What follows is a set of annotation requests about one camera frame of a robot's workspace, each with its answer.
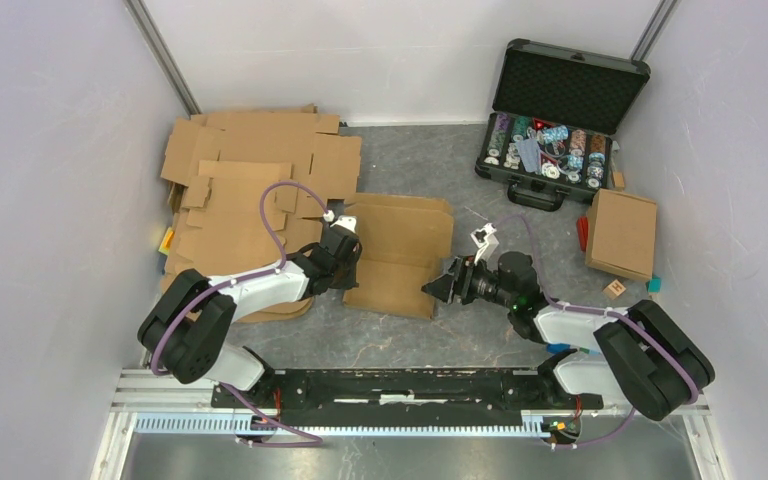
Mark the wooden letter block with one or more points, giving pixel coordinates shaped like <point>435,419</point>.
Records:
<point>614,289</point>

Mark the orange yellow block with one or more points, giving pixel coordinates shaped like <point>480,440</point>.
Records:
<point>165,244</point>

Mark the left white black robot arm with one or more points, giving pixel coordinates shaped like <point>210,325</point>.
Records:
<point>186,330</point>

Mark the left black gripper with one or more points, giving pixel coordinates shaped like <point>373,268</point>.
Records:
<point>350,280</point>

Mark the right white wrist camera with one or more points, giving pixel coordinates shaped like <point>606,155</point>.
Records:
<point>485,241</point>

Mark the stack of flat cardboard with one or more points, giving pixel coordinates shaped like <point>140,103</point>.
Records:
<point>243,182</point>

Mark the black poker chip case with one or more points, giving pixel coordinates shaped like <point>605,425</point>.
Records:
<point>555,110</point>

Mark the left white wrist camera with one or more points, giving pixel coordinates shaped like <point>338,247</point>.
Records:
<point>346,222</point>

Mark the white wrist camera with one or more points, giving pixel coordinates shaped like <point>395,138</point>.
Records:
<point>346,222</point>
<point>485,241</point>

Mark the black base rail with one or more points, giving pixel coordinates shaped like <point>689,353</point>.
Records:
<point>427,397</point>

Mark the folded cardboard box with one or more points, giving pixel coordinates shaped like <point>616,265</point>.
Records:
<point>621,235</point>

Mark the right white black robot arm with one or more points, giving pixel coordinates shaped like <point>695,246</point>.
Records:
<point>637,354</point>

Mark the teal cube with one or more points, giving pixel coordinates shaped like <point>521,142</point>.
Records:
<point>654,285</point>

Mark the red object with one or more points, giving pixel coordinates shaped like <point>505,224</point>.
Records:
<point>582,228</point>

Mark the blue block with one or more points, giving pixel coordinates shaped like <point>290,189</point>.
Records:
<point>556,348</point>

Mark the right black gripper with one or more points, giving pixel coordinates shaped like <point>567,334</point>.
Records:
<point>457,281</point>

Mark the cardboard box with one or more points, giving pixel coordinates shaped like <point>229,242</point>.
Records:
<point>621,235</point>
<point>405,240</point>

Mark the small brown wooden block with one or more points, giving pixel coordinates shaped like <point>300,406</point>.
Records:
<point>618,181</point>

